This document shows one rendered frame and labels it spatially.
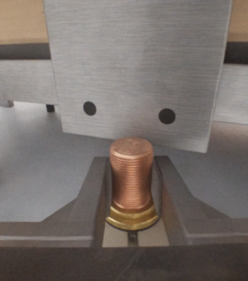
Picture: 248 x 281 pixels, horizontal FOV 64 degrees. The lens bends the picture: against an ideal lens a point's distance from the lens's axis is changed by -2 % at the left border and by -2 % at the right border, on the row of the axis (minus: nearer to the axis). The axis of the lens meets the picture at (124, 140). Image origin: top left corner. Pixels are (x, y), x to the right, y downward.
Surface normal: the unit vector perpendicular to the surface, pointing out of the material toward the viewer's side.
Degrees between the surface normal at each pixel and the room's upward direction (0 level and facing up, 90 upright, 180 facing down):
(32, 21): 90
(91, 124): 90
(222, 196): 180
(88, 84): 90
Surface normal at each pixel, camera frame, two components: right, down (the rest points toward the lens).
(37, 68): -0.33, 0.44
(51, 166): -0.02, -0.89
